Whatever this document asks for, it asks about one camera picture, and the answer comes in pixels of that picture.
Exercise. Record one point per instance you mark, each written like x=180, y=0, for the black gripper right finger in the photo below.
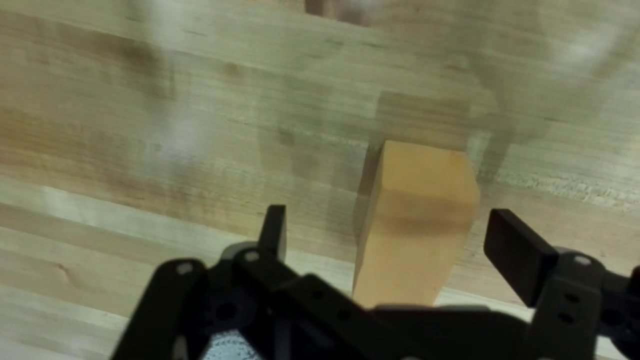
x=521, y=257

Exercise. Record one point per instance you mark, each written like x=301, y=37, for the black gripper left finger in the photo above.
x=272, y=232

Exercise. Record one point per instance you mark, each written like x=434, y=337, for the yellow wooden cube block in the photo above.
x=417, y=220

